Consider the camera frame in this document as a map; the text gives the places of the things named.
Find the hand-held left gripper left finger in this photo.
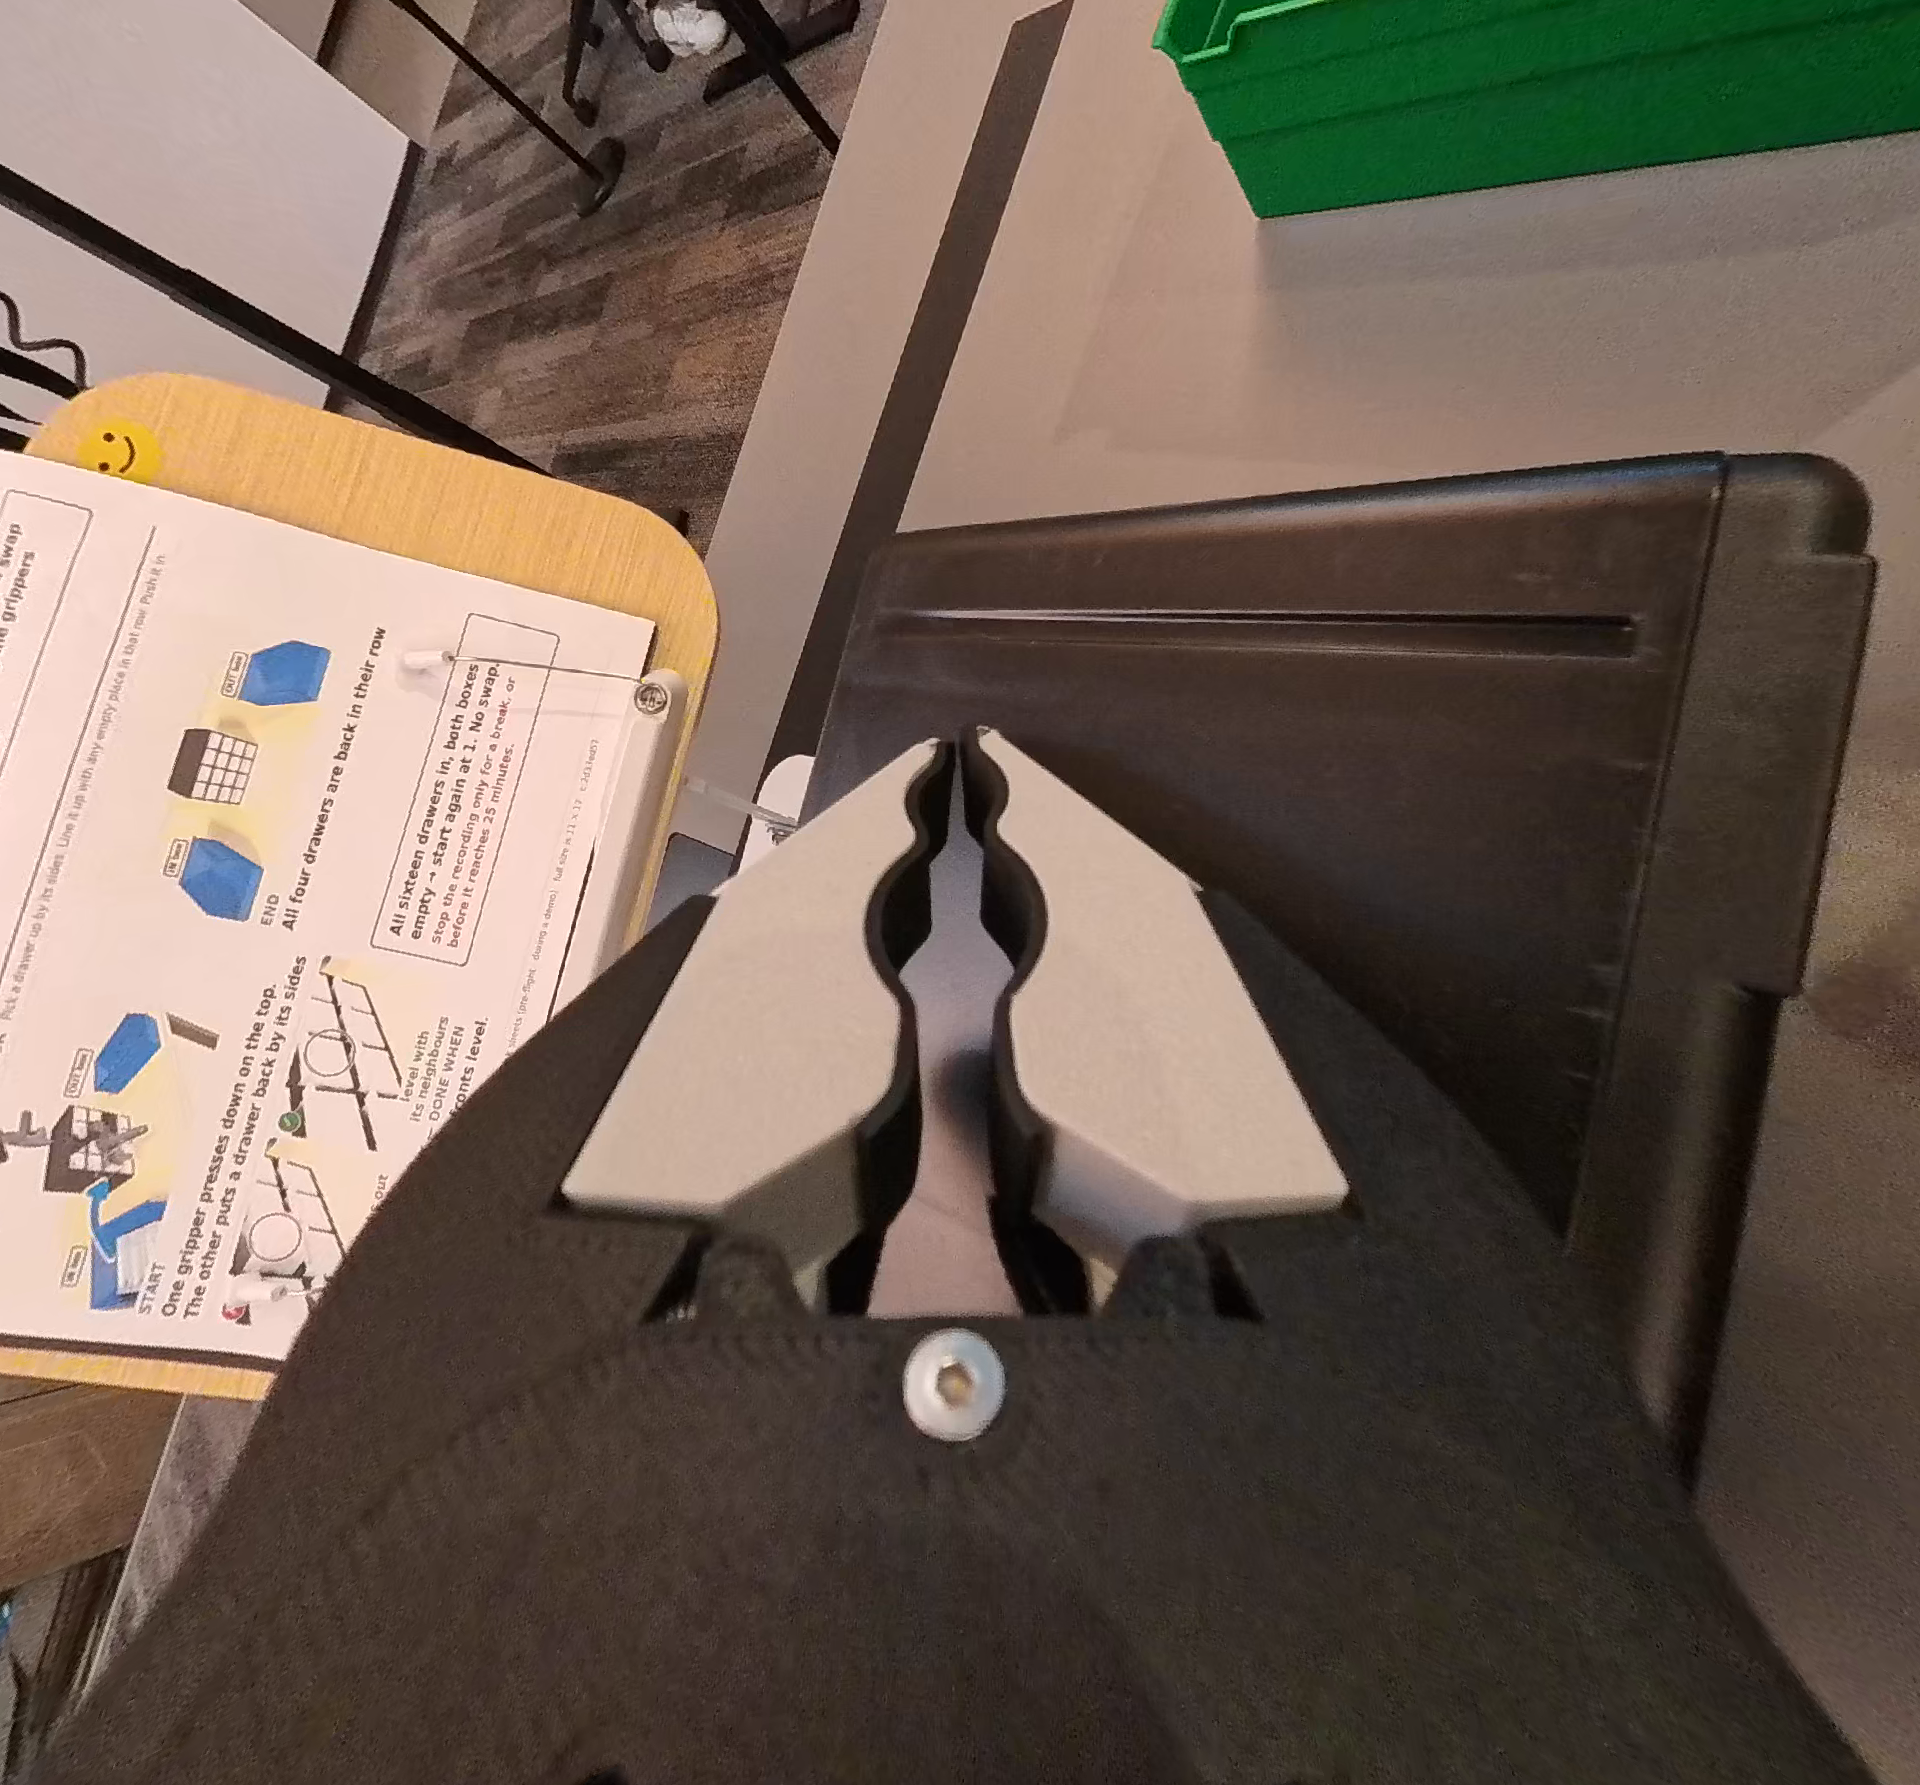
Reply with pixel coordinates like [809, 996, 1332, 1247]
[555, 734, 962, 1313]

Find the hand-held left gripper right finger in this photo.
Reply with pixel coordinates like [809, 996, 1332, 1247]
[961, 727, 1354, 1313]

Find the black drawer cabinet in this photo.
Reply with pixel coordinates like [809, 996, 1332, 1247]
[803, 453, 1881, 1496]

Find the green plastic bin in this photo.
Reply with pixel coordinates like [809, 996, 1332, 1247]
[1151, 0, 1920, 223]

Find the white stand base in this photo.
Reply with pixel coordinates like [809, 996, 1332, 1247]
[691, 752, 823, 891]

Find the white stand ledge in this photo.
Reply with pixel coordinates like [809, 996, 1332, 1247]
[557, 665, 696, 1010]

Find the printed instruction sheet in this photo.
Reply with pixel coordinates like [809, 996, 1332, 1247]
[0, 451, 665, 1370]

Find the thin black pole stand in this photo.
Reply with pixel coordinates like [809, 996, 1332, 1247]
[248, 0, 636, 221]

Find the black table leg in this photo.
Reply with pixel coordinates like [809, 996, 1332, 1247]
[600, 0, 868, 163]

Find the white partition panel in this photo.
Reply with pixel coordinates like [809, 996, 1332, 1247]
[0, 0, 426, 439]

